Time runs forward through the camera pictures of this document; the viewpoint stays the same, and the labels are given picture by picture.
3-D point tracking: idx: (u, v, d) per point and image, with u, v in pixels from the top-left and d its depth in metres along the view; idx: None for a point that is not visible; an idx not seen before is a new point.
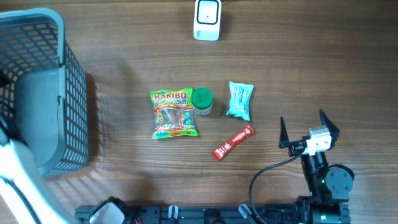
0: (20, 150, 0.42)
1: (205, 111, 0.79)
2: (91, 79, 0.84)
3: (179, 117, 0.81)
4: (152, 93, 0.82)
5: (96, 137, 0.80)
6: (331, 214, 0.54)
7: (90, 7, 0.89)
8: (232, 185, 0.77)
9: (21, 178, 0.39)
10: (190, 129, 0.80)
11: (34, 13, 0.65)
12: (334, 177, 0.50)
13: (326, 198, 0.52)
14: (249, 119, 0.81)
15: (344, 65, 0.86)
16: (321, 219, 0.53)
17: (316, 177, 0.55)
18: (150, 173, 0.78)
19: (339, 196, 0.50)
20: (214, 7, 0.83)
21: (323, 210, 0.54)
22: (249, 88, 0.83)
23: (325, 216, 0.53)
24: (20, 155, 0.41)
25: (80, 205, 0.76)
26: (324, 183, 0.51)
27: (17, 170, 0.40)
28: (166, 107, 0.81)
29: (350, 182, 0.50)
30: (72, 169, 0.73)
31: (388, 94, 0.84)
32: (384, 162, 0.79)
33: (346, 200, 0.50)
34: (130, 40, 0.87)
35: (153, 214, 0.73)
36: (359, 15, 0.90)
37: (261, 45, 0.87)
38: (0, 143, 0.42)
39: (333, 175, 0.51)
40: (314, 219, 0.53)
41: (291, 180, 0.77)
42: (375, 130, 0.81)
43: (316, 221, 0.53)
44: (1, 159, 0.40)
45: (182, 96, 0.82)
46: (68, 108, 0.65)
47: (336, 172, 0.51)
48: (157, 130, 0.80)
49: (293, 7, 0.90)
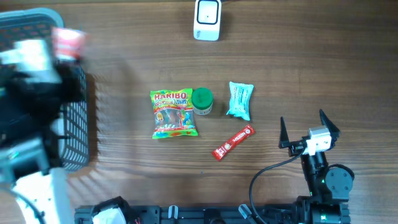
0: (57, 183, 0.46)
1: (205, 111, 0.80)
2: (91, 79, 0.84)
3: (179, 117, 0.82)
4: (152, 93, 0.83)
5: (96, 137, 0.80)
6: (330, 214, 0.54)
7: (90, 7, 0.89)
8: (232, 185, 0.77)
9: (50, 214, 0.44)
10: (190, 129, 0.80)
11: (35, 13, 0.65)
12: (334, 177, 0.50)
13: (326, 198, 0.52)
14: (249, 119, 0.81)
15: (344, 65, 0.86)
16: (321, 219, 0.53)
17: (316, 177, 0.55)
18: (150, 173, 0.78)
19: (339, 196, 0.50)
20: (214, 7, 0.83)
21: (323, 210, 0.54)
22: (249, 88, 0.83)
23: (325, 216, 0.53)
24: (55, 188, 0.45)
25: (81, 205, 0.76)
26: (324, 183, 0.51)
27: (49, 205, 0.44)
28: (166, 107, 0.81)
29: (349, 182, 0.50)
30: (72, 169, 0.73)
31: (388, 94, 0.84)
32: (384, 162, 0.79)
33: (346, 200, 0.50)
34: (130, 40, 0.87)
35: (153, 214, 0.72)
36: (359, 15, 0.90)
37: (261, 45, 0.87)
38: (42, 172, 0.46)
39: (333, 175, 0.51)
40: (314, 219, 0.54)
41: (291, 180, 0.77)
42: (374, 130, 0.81)
43: (316, 221, 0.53)
44: (37, 188, 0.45)
45: (182, 96, 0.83)
46: (68, 108, 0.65)
47: (336, 172, 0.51)
48: (157, 130, 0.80)
49: (293, 8, 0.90)
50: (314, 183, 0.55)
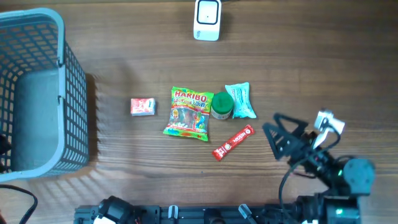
0: None
1: (224, 116, 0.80)
2: (91, 79, 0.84)
3: (193, 119, 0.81)
4: (174, 89, 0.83)
5: (95, 137, 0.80)
6: (347, 208, 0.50)
7: (90, 7, 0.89)
8: (233, 185, 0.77)
9: None
10: (201, 133, 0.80)
11: (33, 13, 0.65)
12: (355, 165, 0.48)
13: (343, 192, 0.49)
14: (255, 117, 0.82)
15: (344, 66, 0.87)
16: (337, 213, 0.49)
17: (333, 170, 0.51)
18: (151, 173, 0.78)
19: (357, 188, 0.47)
20: (214, 7, 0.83)
21: (339, 205, 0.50)
22: (245, 86, 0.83)
23: (341, 210, 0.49)
24: None
25: (81, 205, 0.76)
26: (342, 175, 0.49)
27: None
28: (184, 106, 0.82)
29: (370, 173, 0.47)
30: (72, 169, 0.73)
31: (388, 94, 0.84)
32: (384, 162, 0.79)
33: (365, 193, 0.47)
34: (130, 40, 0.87)
35: (153, 214, 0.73)
36: (359, 16, 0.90)
37: (261, 45, 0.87)
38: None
39: (352, 166, 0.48)
40: (329, 214, 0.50)
41: (291, 180, 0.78)
42: (374, 130, 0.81)
43: (331, 214, 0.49)
44: None
45: (202, 99, 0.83)
46: (68, 108, 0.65)
47: (356, 163, 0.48)
48: (170, 127, 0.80)
49: (293, 8, 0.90)
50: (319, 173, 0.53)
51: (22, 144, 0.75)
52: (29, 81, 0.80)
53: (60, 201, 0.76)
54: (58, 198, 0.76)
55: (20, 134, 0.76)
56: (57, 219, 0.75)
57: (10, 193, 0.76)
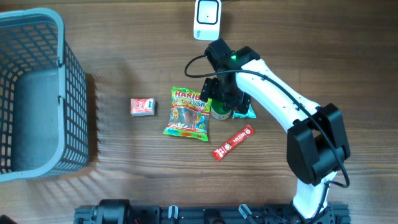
0: None
1: (224, 116, 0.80)
2: (91, 79, 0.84)
3: (193, 119, 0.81)
4: (174, 89, 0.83)
5: (96, 137, 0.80)
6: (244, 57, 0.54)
7: (90, 7, 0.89)
8: (233, 185, 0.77)
9: None
10: (201, 133, 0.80)
11: (33, 13, 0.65)
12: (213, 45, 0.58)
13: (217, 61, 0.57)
14: (255, 117, 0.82)
15: (344, 65, 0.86)
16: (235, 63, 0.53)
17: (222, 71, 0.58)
18: (151, 173, 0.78)
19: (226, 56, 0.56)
20: (214, 8, 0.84)
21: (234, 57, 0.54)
22: None
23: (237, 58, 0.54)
24: None
25: (80, 205, 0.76)
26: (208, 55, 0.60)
27: None
28: (184, 106, 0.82)
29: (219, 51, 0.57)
30: (72, 169, 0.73)
31: (389, 94, 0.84)
32: (384, 162, 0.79)
33: (215, 50, 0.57)
34: (130, 40, 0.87)
35: (153, 214, 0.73)
36: (359, 16, 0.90)
37: (261, 45, 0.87)
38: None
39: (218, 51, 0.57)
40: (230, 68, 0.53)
41: (291, 180, 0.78)
42: (374, 130, 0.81)
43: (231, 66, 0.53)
44: None
45: None
46: (68, 108, 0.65)
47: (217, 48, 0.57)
48: (170, 127, 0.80)
49: (293, 8, 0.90)
50: (224, 84, 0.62)
51: (21, 145, 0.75)
52: (29, 81, 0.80)
53: (60, 201, 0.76)
54: (58, 198, 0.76)
55: (20, 134, 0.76)
56: (57, 219, 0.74)
57: (10, 193, 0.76)
